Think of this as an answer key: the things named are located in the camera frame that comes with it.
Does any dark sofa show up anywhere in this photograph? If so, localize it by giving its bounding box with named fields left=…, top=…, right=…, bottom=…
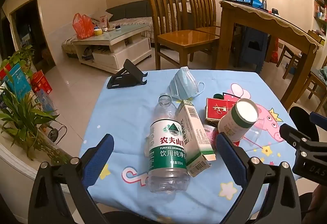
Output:
left=61, top=0, right=154, bottom=56

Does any green potted plant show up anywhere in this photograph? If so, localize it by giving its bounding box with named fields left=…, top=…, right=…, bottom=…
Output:
left=0, top=45, right=62, bottom=162

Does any red cardboard box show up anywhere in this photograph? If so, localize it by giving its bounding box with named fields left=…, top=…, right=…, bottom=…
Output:
left=30, top=70, right=53, bottom=94

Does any white paper canister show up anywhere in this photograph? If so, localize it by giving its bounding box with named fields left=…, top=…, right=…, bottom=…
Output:
left=217, top=98, right=260, bottom=143

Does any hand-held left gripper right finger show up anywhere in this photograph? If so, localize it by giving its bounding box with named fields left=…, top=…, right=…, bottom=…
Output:
left=215, top=132, right=303, bottom=224

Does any wooden dining table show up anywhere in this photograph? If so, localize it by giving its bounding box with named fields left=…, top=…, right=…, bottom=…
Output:
left=219, top=0, right=321, bottom=110

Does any blue cartoon tablecloth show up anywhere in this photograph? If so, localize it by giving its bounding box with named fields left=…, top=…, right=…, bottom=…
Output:
left=79, top=69, right=307, bottom=224

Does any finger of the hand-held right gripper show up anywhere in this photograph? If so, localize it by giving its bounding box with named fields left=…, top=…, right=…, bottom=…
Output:
left=309, top=112, right=327, bottom=126
left=280, top=124, right=313, bottom=149

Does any orange plastic bag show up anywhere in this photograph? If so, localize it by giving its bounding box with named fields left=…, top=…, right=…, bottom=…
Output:
left=72, top=13, right=95, bottom=40

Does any pink dotted packet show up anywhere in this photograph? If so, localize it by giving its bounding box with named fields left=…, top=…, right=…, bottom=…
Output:
left=204, top=124, right=218, bottom=143

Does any wall bookshelf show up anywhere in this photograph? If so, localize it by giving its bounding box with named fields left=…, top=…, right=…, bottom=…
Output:
left=313, top=0, right=327, bottom=24

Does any white coffee table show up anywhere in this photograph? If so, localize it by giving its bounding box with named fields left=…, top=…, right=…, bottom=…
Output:
left=72, top=24, right=152, bottom=74

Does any red cigarette box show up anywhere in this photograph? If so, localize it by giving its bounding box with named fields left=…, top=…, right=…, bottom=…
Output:
left=204, top=97, right=237, bottom=127

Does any black round bin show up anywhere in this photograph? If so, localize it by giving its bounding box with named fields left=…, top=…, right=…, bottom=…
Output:
left=289, top=106, right=320, bottom=142

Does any blue cardboard box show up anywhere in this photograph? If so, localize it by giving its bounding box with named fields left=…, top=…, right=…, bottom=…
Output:
left=4, top=63, right=32, bottom=98

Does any black phone stand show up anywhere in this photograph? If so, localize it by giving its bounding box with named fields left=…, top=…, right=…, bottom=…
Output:
left=107, top=59, right=148, bottom=90

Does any wooden slat-back chair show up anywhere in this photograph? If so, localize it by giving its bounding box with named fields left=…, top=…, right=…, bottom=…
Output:
left=184, top=0, right=222, bottom=35
left=143, top=0, right=220, bottom=71

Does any clear plastic water bottle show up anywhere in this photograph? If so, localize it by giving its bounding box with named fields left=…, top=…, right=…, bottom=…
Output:
left=146, top=94, right=191, bottom=195

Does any green and white carton box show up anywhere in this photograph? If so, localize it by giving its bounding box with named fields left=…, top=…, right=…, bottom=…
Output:
left=175, top=100, right=217, bottom=178

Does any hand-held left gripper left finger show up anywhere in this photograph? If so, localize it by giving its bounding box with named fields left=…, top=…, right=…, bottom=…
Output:
left=28, top=133, right=114, bottom=224

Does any blue plastic stool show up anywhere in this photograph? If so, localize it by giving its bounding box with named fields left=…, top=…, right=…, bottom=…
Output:
left=240, top=26, right=268, bottom=72

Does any blue face mask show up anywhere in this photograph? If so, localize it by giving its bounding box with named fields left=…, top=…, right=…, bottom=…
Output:
left=169, top=66, right=206, bottom=100

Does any clear plastic wrapper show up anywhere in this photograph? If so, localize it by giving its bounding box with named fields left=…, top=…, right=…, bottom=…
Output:
left=239, top=119, right=263, bottom=148

